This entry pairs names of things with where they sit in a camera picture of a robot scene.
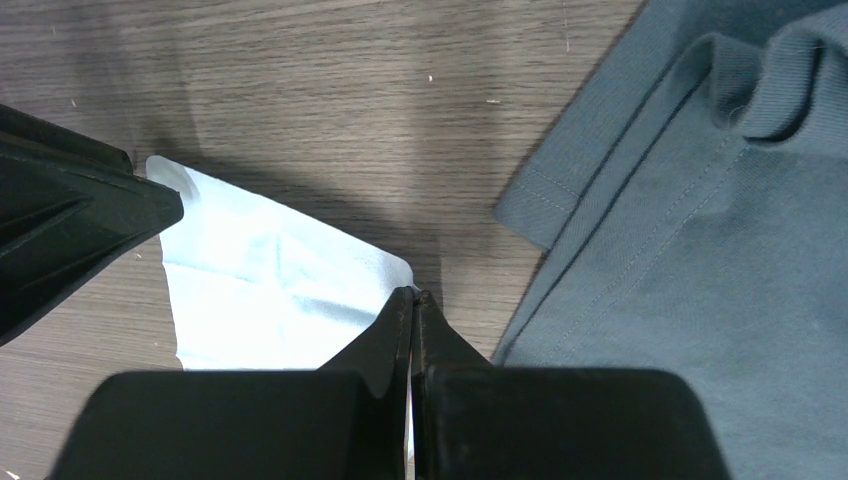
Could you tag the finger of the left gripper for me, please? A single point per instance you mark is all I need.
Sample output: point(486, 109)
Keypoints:
point(70, 205)

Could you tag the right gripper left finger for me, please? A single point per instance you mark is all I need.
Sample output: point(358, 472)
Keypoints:
point(344, 420)

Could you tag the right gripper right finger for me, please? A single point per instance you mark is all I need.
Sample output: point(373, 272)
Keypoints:
point(475, 420)

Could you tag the light blue cleaning cloth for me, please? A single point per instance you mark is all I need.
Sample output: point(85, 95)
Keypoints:
point(255, 285)

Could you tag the dark teal cloth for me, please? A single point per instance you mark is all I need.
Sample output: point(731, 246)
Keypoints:
point(692, 205)

